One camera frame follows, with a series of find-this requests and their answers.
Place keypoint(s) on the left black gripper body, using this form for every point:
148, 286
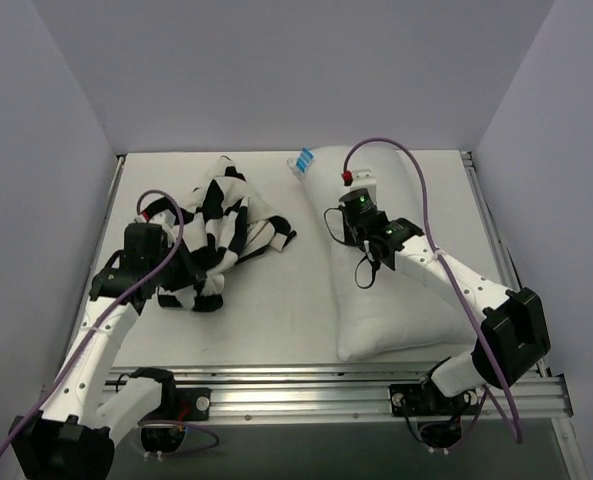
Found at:
177, 270

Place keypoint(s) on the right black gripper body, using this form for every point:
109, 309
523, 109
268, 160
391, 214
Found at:
353, 220

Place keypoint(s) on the black white checkered pillowcase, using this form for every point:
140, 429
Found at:
226, 222

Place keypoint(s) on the white pillow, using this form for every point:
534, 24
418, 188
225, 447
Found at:
399, 315

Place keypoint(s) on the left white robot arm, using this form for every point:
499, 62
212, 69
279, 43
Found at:
70, 434

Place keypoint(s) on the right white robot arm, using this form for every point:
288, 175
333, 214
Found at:
510, 326

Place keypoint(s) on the blue white pillow label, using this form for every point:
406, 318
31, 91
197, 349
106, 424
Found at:
300, 164

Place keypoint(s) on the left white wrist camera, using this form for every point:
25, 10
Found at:
164, 217

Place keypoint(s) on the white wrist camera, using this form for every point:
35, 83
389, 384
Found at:
164, 217
360, 179

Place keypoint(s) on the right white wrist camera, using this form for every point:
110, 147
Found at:
360, 179

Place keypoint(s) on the left aluminium side rail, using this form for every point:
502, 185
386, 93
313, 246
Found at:
110, 200

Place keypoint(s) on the aluminium side rail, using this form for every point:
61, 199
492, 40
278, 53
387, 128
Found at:
110, 200
504, 262

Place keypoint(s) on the right aluminium side rail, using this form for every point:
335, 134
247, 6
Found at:
504, 262

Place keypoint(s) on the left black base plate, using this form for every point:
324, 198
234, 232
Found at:
190, 405

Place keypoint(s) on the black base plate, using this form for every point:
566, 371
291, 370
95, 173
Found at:
190, 405
425, 400

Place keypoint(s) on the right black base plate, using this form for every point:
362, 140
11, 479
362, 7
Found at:
425, 400

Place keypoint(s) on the aluminium front frame rail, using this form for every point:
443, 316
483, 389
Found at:
319, 394

